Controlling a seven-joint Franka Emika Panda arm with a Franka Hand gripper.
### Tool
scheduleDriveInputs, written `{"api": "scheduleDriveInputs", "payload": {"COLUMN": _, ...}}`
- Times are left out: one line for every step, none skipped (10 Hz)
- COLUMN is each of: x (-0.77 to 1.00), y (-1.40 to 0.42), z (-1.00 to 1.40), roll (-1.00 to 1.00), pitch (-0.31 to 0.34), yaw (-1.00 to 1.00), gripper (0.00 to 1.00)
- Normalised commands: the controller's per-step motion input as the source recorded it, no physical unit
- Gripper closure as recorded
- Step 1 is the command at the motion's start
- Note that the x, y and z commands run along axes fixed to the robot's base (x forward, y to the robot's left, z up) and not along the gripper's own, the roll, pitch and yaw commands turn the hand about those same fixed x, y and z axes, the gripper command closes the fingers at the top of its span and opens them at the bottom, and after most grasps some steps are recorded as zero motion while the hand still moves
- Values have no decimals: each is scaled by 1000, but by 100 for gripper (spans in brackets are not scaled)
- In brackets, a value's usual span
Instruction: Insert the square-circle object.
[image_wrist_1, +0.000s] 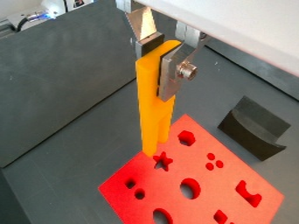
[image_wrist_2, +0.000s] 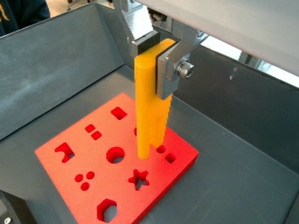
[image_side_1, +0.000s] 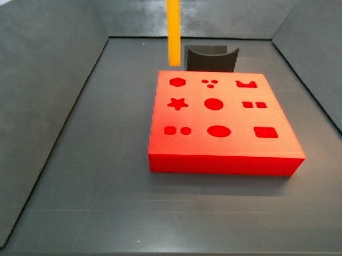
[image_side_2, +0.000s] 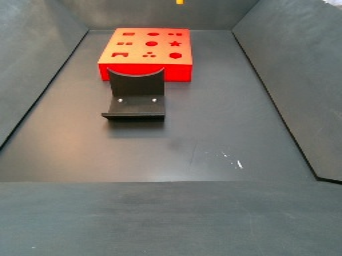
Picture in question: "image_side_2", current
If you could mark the red shape-sorter block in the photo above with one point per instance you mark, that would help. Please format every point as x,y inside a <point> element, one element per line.
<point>139,51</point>

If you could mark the black curved holder stand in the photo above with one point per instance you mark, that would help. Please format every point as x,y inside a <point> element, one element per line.
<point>138,96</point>

